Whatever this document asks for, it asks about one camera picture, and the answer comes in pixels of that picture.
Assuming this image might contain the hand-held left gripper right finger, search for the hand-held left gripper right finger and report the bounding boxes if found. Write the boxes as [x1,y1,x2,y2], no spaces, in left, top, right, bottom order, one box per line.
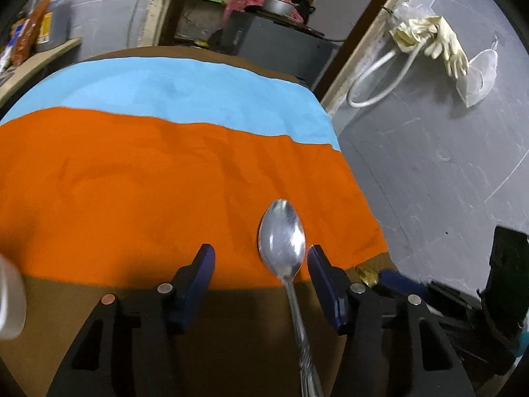
[306,245,476,397]

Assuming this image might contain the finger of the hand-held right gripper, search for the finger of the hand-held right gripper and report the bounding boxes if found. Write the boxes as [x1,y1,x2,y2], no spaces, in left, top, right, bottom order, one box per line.
[379,270,476,311]

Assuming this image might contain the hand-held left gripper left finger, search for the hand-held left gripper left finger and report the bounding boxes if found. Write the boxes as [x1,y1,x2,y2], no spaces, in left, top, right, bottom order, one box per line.
[47,243,216,397]

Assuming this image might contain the gold fork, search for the gold fork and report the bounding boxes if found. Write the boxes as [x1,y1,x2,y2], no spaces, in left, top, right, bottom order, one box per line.
[356,267,379,287]

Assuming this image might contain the silver patterned-handle spoon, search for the silver patterned-handle spoon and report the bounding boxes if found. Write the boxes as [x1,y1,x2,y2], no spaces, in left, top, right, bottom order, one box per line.
[258,198,325,397]

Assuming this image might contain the white plastic utensil holder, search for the white plastic utensil holder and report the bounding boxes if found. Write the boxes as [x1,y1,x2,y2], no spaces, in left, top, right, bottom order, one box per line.
[0,254,27,340]

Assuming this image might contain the striped brown orange blue cloth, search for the striped brown orange blue cloth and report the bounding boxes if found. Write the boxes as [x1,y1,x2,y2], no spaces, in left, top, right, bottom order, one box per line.
[0,45,393,397]

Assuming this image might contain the hanging clear plastic bag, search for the hanging clear plastic bag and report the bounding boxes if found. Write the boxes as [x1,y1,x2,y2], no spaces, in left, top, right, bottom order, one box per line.
[457,39,499,108]

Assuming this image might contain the cream rubber gloves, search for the cream rubber gloves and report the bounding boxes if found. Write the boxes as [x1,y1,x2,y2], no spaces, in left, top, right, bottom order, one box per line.
[389,16,469,78]

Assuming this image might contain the grey cabinet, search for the grey cabinet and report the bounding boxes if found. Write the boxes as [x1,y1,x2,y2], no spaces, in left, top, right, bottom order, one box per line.
[209,10,344,92]

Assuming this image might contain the beige kitchen counter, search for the beige kitchen counter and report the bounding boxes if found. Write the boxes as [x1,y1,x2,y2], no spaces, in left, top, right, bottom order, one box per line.
[0,37,81,108]

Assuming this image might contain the black bag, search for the black bag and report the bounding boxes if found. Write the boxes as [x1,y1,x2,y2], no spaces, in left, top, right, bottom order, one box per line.
[289,0,315,23]

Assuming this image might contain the red cloth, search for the red cloth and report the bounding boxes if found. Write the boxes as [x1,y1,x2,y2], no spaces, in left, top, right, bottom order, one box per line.
[223,0,306,23]

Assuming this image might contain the metal pot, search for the metal pot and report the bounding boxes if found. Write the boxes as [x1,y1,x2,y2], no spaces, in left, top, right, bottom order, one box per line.
[261,0,299,16]

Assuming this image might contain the large dark oil jug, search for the large dark oil jug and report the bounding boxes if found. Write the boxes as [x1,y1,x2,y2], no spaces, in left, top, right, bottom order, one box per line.
[35,0,72,52]

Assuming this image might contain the orange snack packet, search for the orange snack packet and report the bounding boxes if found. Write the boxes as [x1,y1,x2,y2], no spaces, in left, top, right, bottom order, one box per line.
[12,0,51,66]

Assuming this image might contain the blue white packet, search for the blue white packet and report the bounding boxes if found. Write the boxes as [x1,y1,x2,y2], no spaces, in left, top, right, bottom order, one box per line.
[0,25,19,75]

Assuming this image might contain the white hose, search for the white hose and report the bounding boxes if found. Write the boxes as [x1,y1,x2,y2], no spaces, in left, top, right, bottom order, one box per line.
[346,47,418,109]

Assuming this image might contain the wooden door frame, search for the wooden door frame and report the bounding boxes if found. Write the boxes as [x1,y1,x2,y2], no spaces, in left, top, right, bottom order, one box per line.
[144,0,434,112]

